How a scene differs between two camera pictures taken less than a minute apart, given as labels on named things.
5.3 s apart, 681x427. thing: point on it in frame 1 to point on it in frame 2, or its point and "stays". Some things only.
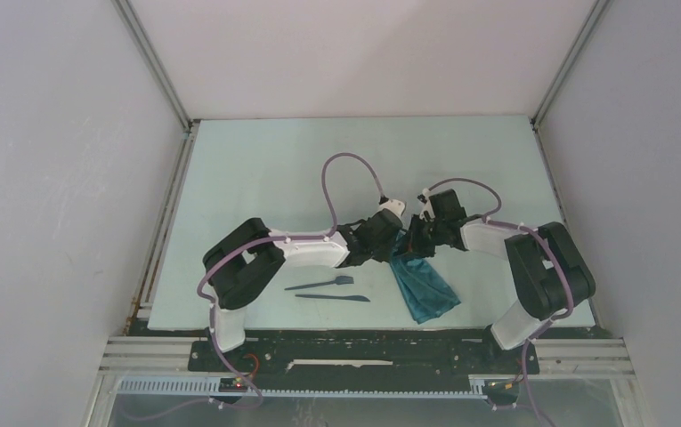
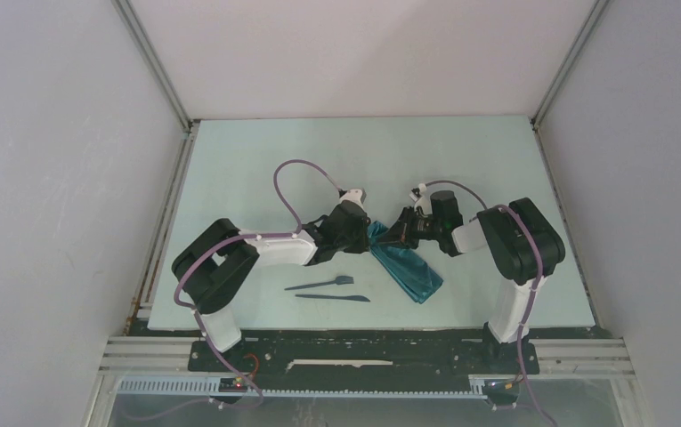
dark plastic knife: x=358 y=298 stays
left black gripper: x=383 y=255 to x=363 y=243
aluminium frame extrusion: x=137 y=357 stays
